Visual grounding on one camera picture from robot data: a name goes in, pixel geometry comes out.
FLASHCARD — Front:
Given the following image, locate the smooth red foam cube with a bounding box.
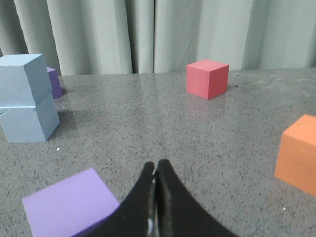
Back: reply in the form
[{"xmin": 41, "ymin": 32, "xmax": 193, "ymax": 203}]
[{"xmin": 186, "ymin": 59, "xmax": 229, "ymax": 100}]

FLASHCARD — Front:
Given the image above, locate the dark purple foam cube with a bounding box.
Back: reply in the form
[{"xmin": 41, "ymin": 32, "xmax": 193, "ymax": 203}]
[{"xmin": 47, "ymin": 67, "xmax": 63, "ymax": 99}]

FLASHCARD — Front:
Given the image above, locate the light purple foam cube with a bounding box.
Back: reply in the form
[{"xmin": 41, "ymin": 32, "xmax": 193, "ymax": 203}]
[{"xmin": 22, "ymin": 168, "xmax": 119, "ymax": 237}]

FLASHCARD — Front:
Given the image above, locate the blue foam cube with cut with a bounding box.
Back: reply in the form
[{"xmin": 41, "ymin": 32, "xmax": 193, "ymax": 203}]
[{"xmin": 0, "ymin": 94, "xmax": 60, "ymax": 143}]

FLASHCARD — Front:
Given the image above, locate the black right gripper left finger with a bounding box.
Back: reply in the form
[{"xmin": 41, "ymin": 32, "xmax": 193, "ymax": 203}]
[{"xmin": 82, "ymin": 162, "xmax": 156, "ymax": 237}]

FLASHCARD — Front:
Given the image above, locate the grey-green curtain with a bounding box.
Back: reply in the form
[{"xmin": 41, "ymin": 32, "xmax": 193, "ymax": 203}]
[{"xmin": 0, "ymin": 0, "xmax": 316, "ymax": 75}]

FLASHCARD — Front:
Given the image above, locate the orange foam cube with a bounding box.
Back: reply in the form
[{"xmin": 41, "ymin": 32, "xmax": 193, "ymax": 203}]
[{"xmin": 275, "ymin": 115, "xmax": 316, "ymax": 196}]

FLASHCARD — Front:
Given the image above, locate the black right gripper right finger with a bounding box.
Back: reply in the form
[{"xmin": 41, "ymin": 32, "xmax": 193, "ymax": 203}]
[{"xmin": 156, "ymin": 159, "xmax": 235, "ymax": 237}]

